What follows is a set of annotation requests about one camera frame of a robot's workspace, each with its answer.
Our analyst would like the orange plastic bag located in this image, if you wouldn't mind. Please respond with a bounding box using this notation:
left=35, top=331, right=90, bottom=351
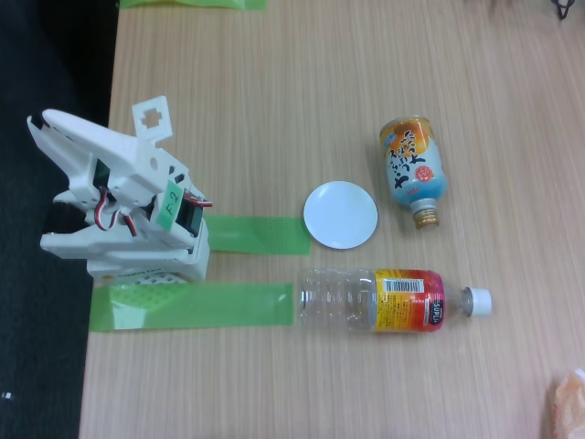
left=546, top=368, right=585, bottom=439

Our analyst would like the green paper label sticker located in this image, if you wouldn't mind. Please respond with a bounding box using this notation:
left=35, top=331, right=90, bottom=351
left=156, top=179, right=185, bottom=230

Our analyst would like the clear plastic bottle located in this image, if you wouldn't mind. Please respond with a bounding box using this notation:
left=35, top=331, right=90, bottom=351
left=299, top=267, right=493, bottom=334

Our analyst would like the white round plate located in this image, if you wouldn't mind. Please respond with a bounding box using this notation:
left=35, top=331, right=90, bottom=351
left=303, top=181, right=379, bottom=251

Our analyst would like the green tape strip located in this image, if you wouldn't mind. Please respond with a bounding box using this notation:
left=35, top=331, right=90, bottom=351
left=118, top=0, right=267, bottom=11
left=203, top=214, right=311, bottom=256
left=90, top=283, right=294, bottom=334

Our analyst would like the black cable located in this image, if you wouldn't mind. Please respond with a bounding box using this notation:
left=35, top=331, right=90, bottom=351
left=550, top=0, right=578, bottom=20

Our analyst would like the orange and blue bottle can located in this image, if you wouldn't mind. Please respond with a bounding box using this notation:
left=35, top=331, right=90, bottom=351
left=378, top=114, right=448, bottom=230

